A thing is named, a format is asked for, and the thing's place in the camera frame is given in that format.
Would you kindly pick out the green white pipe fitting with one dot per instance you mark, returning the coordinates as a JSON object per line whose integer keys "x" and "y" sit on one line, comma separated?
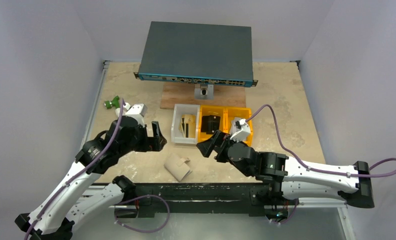
{"x": 115, "y": 103}

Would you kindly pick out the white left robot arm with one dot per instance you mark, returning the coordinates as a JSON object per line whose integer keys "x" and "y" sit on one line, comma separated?
{"x": 61, "y": 214}

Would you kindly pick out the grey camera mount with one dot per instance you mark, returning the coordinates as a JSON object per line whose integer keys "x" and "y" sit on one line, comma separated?
{"x": 204, "y": 91}

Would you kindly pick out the grey network switch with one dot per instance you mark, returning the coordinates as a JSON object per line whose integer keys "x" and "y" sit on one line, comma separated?
{"x": 195, "y": 53}

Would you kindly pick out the black VIP cards stack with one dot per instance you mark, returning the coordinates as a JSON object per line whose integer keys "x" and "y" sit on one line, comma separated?
{"x": 210, "y": 123}

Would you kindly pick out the white plastic bin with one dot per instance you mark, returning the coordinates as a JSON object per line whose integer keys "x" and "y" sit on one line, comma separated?
{"x": 176, "y": 133}

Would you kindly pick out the wooden board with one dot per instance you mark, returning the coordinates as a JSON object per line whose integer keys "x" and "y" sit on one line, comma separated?
{"x": 184, "y": 93}

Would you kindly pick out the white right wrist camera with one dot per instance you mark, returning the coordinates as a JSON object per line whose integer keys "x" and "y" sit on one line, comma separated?
{"x": 240, "y": 130}

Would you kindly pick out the yellow right plastic bin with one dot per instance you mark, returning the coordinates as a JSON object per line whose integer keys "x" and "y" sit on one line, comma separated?
{"x": 235, "y": 114}

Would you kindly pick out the black front rail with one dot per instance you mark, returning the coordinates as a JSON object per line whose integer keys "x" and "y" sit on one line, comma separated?
{"x": 145, "y": 200}

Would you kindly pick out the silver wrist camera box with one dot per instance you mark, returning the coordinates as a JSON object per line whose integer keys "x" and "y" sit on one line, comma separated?
{"x": 136, "y": 111}

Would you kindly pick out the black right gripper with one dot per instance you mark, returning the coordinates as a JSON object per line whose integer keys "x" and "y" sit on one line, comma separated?
{"x": 217, "y": 149}

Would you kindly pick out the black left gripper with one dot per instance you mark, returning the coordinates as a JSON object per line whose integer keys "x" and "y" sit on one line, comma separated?
{"x": 150, "y": 141}

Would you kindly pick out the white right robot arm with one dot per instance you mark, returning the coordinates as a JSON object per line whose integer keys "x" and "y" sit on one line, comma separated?
{"x": 286, "y": 176}

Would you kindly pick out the gold cards stack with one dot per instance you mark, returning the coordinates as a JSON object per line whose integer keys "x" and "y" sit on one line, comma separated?
{"x": 187, "y": 126}

